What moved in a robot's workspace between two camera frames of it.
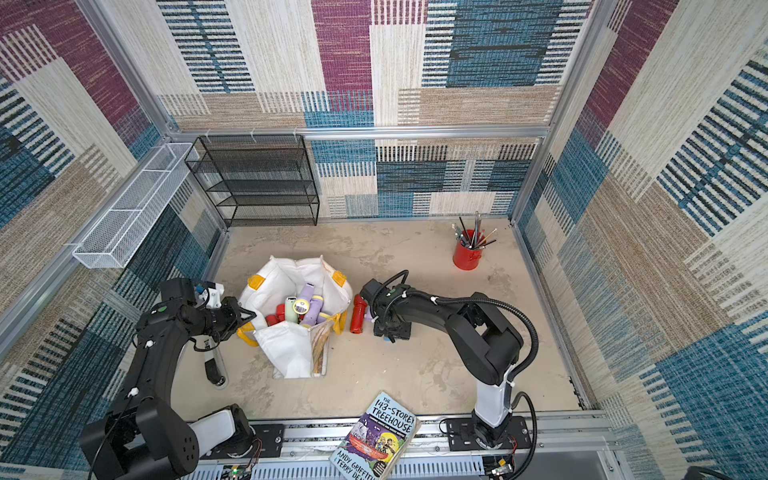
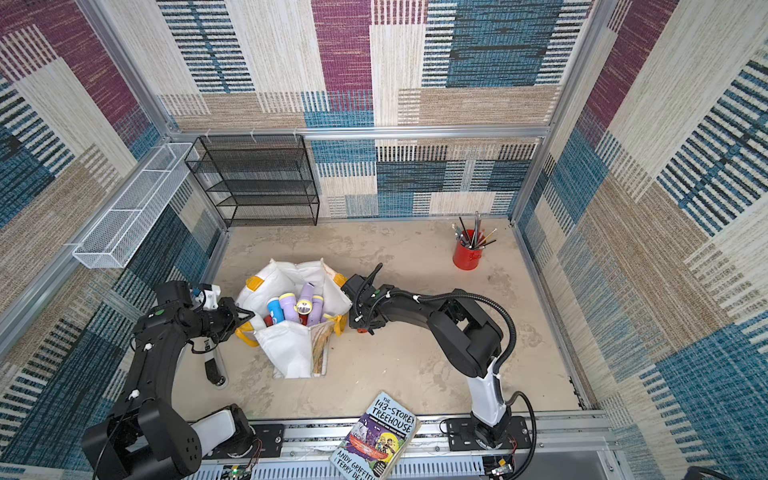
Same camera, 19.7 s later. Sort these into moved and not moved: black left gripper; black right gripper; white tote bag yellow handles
Moved: black right gripper
Not moved: black left gripper; white tote bag yellow handles
